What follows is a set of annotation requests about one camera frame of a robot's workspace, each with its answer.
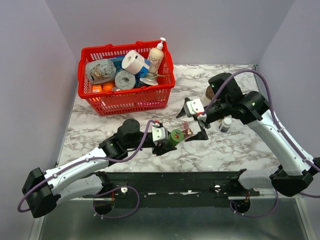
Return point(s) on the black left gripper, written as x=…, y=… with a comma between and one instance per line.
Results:
x=163, y=149

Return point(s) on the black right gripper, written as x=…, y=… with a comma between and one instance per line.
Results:
x=201, y=135

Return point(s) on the red weekly pill organizer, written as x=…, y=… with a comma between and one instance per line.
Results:
x=187, y=132

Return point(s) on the green pill bottle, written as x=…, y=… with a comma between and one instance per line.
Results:
x=170, y=142

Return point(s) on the green bottle cap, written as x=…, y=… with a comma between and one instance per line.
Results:
x=176, y=136

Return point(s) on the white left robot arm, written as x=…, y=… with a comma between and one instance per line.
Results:
x=43, y=190

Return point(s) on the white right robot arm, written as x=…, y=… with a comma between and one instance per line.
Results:
x=297, y=167

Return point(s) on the small white pill bottle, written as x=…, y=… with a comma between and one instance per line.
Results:
x=225, y=124

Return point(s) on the brown lidded paper cup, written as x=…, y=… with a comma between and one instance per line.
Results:
x=209, y=94

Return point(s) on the red plastic shopping basket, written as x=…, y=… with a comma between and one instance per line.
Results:
x=126, y=101

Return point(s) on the cream pump lotion bottle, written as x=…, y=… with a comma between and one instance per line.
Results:
x=156, y=56

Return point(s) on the grey toilet paper roll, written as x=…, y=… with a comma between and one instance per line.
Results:
x=125, y=80

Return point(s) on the orange fruit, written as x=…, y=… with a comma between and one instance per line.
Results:
x=108, y=86

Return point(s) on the white toilet paper roll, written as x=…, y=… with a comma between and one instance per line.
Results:
x=133, y=62

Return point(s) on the orange small box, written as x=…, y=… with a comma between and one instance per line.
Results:
x=97, y=88

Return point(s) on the blue box in basket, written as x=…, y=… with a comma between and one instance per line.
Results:
x=118, y=64

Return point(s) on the grey printed package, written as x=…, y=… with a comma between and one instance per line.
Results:
x=100, y=71

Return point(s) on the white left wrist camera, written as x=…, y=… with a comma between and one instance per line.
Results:
x=159, y=134

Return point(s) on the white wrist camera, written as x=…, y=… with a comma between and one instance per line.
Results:
x=159, y=134
x=195, y=106

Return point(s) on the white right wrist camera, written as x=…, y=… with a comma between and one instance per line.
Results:
x=195, y=106

